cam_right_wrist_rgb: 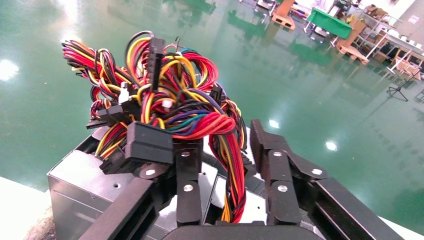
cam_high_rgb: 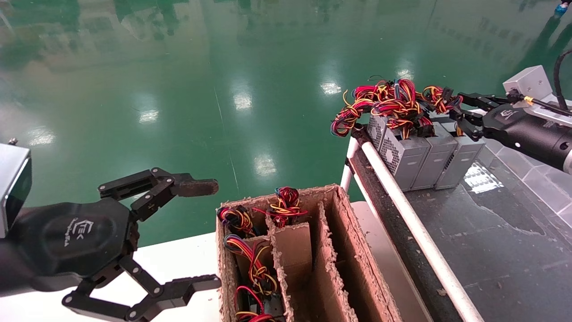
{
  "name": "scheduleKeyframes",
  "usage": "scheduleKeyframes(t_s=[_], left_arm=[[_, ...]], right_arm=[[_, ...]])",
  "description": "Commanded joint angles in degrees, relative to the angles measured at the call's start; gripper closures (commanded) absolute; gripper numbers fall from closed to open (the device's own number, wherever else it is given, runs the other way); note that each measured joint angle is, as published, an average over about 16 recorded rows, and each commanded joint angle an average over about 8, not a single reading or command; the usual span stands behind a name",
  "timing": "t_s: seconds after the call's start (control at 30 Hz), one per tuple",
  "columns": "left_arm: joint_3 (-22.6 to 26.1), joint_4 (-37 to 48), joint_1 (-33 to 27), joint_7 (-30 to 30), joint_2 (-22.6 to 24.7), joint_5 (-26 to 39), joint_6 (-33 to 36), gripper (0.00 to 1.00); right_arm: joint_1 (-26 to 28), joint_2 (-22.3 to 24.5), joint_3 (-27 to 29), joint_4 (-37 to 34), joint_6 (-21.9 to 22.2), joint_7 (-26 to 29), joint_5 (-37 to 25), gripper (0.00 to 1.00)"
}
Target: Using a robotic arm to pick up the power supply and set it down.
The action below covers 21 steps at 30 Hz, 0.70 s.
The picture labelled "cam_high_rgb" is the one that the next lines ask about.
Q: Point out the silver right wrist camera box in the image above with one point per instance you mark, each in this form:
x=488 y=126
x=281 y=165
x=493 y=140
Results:
x=529 y=82

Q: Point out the short cardboard divider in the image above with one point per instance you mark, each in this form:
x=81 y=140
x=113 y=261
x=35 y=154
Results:
x=292 y=246

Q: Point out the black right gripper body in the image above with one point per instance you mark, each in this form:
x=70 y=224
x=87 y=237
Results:
x=527 y=132

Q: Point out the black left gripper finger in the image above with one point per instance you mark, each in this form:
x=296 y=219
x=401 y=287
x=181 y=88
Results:
x=196 y=188
x=187 y=288

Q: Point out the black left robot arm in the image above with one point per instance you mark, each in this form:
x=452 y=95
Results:
x=4 y=268

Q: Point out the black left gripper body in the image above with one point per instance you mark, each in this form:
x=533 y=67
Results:
x=71 y=241

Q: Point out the clear acrylic divider tray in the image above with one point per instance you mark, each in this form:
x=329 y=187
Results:
x=536 y=179

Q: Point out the white frame pipe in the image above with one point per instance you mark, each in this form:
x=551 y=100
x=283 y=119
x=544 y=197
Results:
x=346 y=179
x=424 y=237

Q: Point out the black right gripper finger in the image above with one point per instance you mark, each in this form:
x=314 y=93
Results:
x=474 y=125
x=485 y=102

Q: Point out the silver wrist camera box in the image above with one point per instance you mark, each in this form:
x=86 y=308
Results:
x=13 y=188
x=529 y=82

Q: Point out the black pipe joint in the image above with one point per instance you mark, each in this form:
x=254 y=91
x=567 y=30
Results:
x=359 y=134

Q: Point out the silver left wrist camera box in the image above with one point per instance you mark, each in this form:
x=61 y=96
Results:
x=13 y=188

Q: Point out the brown cardboard box with cells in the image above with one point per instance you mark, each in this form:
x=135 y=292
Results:
x=357 y=250

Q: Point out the person in black clothes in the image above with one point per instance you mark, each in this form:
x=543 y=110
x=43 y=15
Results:
x=561 y=10

